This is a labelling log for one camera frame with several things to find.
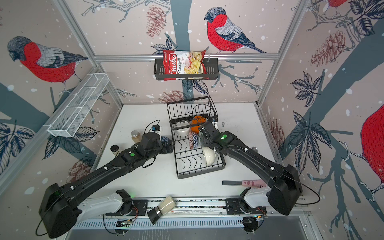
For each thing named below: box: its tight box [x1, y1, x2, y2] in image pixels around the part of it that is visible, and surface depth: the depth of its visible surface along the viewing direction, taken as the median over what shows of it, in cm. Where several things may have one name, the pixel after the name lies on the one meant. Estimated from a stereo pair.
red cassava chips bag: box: [163, 49, 209, 81], surface depth 89 cm
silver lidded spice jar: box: [131, 130, 142, 143], surface depth 94 cm
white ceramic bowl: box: [175, 121, 191, 136], surface depth 99 cm
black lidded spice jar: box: [110, 144, 120, 156], surface depth 87 cm
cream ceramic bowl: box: [202, 146, 216, 166], surface depth 83 cm
